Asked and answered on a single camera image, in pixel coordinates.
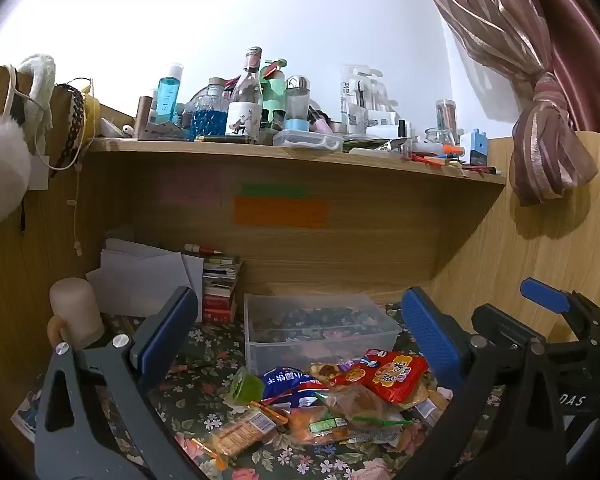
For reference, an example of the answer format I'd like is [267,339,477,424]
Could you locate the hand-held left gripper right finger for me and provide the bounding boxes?
[395,287,567,480]

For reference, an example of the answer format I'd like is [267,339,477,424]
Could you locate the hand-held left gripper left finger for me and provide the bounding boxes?
[34,286,201,480]

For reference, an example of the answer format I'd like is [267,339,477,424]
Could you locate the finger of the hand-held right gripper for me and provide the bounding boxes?
[520,277,600,341]
[472,304,546,344]

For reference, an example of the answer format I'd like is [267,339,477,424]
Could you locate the red snack packet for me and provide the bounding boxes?
[364,350,429,405]

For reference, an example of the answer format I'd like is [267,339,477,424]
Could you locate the clear bread bag green tie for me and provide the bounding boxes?
[322,382,418,442]

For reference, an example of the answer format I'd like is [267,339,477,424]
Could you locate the lime green jelly packet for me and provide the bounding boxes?
[227,366,266,406]

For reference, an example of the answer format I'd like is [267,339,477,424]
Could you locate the clear plastic storage box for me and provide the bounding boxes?
[243,292,402,377]

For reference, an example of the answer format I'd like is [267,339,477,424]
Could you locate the brown biscuit packet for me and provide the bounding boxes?
[199,406,277,468]

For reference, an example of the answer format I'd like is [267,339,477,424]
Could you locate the blue snack bag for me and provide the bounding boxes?
[261,366,331,409]

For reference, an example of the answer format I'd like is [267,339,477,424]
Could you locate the orange bread packet green label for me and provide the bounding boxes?
[286,404,363,446]

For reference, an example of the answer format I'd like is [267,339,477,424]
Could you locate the white paper sheets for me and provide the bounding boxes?
[86,239,204,319]

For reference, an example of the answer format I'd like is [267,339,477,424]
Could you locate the stack of books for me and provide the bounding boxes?
[202,255,244,324]

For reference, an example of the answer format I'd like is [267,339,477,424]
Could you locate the white cylinder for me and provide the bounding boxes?
[48,277,105,349]

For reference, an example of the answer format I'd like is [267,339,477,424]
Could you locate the blue and white box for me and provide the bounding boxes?
[460,129,489,166]

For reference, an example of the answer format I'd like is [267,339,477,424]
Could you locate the orange sticky note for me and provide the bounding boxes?
[233,196,329,230]

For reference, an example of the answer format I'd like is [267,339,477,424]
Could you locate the printed magazine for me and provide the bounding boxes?
[10,389,44,445]

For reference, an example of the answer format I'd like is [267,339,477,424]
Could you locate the green sticky note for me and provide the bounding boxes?
[240,183,309,199]

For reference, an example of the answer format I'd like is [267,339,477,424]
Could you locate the small glass jar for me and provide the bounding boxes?
[424,127,456,149]

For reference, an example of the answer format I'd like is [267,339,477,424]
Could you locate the white paper tag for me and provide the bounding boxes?
[27,155,49,192]

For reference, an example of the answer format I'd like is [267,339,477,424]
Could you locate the glitter tube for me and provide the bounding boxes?
[434,99,456,133]

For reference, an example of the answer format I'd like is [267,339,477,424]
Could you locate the wooden shelf board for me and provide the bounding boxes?
[87,137,507,187]

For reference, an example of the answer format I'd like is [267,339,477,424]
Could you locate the striped pink curtain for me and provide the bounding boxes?
[412,0,600,207]

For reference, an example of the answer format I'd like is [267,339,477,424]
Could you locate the brown tube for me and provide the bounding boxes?
[134,96,154,139]

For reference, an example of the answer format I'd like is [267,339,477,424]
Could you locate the glass jar blue beads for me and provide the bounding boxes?
[192,77,230,139]

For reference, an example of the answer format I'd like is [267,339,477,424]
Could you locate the black beaded headband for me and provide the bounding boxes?
[49,84,87,177]

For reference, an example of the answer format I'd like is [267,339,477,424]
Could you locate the yellow object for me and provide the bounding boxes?
[82,94,102,137]

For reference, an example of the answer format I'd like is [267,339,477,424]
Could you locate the white fluffy pom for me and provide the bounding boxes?
[0,114,32,227]

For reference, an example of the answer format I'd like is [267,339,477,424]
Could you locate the flat clear plastic case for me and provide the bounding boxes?
[272,129,345,153]

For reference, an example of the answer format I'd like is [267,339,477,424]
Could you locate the blue liquid clear bottle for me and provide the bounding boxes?
[154,62,185,126]

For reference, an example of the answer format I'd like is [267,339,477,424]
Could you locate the wine bottle white label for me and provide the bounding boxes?
[225,46,264,144]

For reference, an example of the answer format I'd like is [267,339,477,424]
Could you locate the pink nail polish bottle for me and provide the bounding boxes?
[307,107,334,134]

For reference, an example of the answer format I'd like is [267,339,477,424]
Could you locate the white packaged items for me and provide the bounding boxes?
[338,63,400,137]

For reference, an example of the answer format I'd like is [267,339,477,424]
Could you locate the silver cap clear bottle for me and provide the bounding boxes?
[283,75,311,133]

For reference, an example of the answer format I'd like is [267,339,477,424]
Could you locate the green pump bottle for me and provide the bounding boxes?
[259,58,287,128]

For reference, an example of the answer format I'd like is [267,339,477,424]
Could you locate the white fluffy headband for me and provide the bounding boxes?
[16,53,57,132]

